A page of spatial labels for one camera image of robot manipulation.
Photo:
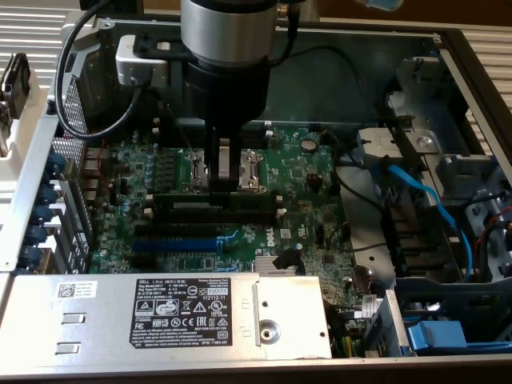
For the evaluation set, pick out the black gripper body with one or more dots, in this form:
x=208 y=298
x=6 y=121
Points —
x=228 y=92

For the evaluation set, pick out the RAM slot white latches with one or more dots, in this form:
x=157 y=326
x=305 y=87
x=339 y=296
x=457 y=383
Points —
x=256 y=130
x=240 y=218
x=256 y=140

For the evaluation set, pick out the RAM memory stick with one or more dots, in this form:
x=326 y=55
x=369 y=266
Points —
x=275 y=197

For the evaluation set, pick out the silver CPU socket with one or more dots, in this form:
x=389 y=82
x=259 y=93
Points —
x=254 y=172

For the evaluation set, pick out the light blue slot latch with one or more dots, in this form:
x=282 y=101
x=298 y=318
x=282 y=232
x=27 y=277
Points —
x=224 y=241

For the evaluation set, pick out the long black expansion slot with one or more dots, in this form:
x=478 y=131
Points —
x=176 y=231

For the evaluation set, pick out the silver locking lever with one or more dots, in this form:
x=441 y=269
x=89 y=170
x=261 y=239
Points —
x=184 y=138

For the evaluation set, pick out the blue expansion slot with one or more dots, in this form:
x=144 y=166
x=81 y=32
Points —
x=176 y=245

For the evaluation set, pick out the green Dell motherboard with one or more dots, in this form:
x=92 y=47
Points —
x=304 y=192

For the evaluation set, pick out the silver finned heatsink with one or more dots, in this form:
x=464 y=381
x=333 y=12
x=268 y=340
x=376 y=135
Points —
x=262 y=266

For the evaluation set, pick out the grey metal PC case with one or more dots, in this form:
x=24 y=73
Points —
x=312 y=92

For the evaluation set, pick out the black angled plug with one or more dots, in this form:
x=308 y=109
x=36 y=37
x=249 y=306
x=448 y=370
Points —
x=286 y=260

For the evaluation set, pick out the silver coin cell battery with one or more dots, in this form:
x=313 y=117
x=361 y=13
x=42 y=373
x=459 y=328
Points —
x=307 y=145

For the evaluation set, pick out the short black expansion slot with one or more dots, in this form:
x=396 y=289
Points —
x=142 y=262

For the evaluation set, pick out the blue card retention clip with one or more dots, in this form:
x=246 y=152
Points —
x=56 y=166
x=31 y=257
x=43 y=214
x=37 y=235
x=50 y=191

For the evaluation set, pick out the silver power supply unit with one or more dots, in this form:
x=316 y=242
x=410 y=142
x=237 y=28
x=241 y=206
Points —
x=100 y=320

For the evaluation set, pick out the black plastic bar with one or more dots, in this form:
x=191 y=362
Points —
x=408 y=144

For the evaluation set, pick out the metal disk bay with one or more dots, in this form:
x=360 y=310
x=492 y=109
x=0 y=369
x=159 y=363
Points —
x=452 y=120

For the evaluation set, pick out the blue plastic drive latch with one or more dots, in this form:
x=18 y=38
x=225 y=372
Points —
x=436 y=336

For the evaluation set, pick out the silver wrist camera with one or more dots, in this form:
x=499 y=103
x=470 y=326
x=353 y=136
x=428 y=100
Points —
x=132 y=60

